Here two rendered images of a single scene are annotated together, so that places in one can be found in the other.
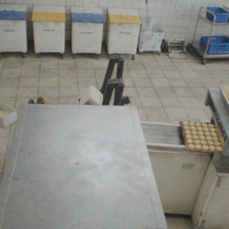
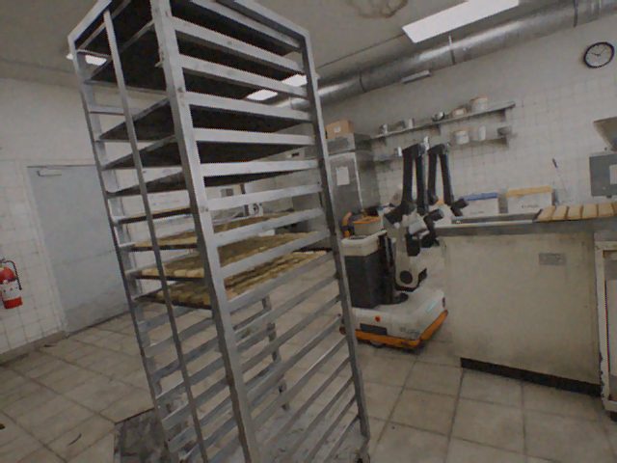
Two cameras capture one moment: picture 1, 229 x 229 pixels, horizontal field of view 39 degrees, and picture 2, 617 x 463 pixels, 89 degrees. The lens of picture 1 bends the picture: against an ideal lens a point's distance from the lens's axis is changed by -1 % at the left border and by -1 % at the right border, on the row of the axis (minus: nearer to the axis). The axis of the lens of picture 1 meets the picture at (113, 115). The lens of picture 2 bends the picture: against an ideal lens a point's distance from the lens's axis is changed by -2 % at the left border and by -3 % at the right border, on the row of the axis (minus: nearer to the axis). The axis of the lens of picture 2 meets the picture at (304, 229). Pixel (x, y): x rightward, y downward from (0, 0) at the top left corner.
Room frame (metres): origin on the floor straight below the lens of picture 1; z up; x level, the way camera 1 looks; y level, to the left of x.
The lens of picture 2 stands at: (0.17, -0.90, 1.23)
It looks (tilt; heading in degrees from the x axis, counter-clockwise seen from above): 7 degrees down; 45
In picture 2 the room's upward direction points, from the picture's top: 9 degrees counter-clockwise
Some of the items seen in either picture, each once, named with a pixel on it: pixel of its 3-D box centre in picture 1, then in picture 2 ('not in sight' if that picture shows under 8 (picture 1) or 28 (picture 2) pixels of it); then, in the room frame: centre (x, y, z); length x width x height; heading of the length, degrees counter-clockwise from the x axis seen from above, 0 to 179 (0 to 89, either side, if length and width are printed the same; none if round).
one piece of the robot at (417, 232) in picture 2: not in sight; (418, 237); (2.36, 0.15, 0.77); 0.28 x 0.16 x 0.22; 2
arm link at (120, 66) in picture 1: (118, 79); (445, 175); (2.58, -0.02, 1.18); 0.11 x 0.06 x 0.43; 2
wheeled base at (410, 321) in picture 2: not in sight; (392, 313); (2.35, 0.44, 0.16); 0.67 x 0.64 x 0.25; 92
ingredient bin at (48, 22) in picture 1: (49, 32); (437, 221); (5.48, 1.27, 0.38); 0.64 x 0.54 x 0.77; 12
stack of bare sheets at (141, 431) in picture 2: not in sight; (153, 438); (0.62, 0.99, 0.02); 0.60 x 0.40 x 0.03; 74
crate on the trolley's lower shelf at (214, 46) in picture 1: (217, 44); not in sight; (6.00, -1.84, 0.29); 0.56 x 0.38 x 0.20; 110
